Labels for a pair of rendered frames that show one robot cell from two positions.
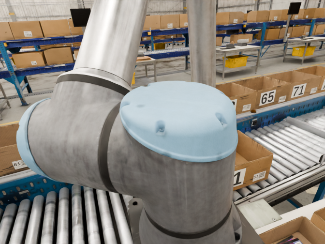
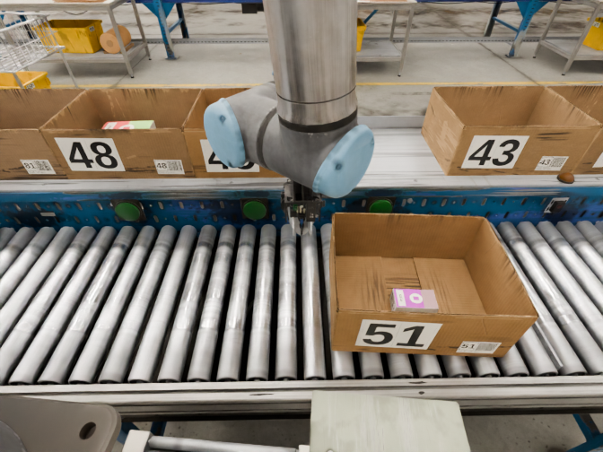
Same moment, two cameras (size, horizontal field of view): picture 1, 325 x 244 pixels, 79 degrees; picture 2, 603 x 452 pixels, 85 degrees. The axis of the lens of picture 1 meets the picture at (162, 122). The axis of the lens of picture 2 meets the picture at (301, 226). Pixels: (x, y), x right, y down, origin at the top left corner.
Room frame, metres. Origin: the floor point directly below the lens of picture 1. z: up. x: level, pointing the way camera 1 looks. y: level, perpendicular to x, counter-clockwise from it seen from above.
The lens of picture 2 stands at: (0.35, -0.27, 1.48)
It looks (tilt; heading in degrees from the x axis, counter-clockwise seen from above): 43 degrees down; 21
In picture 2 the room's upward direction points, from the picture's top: straight up
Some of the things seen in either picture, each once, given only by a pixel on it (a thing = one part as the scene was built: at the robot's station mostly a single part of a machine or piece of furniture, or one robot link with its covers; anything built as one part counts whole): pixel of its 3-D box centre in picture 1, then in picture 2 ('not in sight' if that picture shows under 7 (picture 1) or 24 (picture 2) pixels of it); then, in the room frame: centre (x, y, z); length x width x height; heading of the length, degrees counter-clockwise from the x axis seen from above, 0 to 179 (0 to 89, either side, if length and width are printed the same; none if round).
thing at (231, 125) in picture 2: not in sight; (255, 126); (0.74, -0.05, 1.26); 0.12 x 0.12 x 0.09; 69
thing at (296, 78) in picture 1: (289, 84); not in sight; (1.81, -1.24, 0.96); 0.39 x 0.29 x 0.17; 111
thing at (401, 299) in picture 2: not in sight; (413, 303); (0.88, -0.36, 0.78); 0.10 x 0.06 x 0.05; 108
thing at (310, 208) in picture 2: not in sight; (301, 187); (0.85, -0.08, 1.08); 0.09 x 0.08 x 0.12; 23
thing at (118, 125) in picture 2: not in sight; (128, 137); (1.10, 0.65, 0.92); 0.16 x 0.11 x 0.07; 114
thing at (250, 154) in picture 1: (224, 160); (412, 280); (0.90, -0.35, 0.83); 0.39 x 0.29 x 0.17; 108
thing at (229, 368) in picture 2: not in sight; (240, 291); (0.79, 0.08, 0.72); 0.52 x 0.05 x 0.05; 22
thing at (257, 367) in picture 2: not in sight; (264, 290); (0.82, 0.02, 0.72); 0.52 x 0.05 x 0.05; 22
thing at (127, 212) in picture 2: not in sight; (126, 212); (0.88, 0.51, 0.81); 0.07 x 0.01 x 0.07; 112
